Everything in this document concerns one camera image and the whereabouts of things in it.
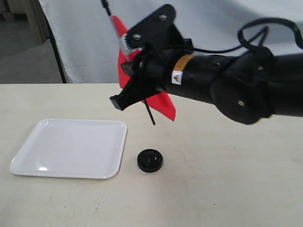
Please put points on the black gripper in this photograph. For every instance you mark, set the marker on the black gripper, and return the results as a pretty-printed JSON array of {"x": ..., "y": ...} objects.
[{"x": 154, "y": 43}]

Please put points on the red flag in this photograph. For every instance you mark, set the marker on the red flag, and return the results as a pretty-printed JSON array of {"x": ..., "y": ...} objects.
[{"x": 161, "y": 101}]

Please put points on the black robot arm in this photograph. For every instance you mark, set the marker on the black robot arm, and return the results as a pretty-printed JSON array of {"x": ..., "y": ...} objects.
[{"x": 247, "y": 88}]

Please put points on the black round flag base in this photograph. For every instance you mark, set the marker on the black round flag base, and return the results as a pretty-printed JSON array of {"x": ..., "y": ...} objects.
[{"x": 150, "y": 160}]

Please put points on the white backdrop cloth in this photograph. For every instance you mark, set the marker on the white backdrop cloth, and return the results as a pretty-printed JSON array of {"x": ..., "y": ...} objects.
[{"x": 89, "y": 47}]

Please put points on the black backdrop stand pole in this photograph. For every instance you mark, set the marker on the black backdrop stand pole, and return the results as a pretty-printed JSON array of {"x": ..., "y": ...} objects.
[{"x": 57, "y": 56}]

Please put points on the white square plastic tray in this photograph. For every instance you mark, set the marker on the white square plastic tray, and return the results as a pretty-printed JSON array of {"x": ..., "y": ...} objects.
[{"x": 72, "y": 148}]

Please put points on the wooden furniture in background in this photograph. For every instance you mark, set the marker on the wooden furniture in background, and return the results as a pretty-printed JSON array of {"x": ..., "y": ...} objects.
[{"x": 32, "y": 9}]

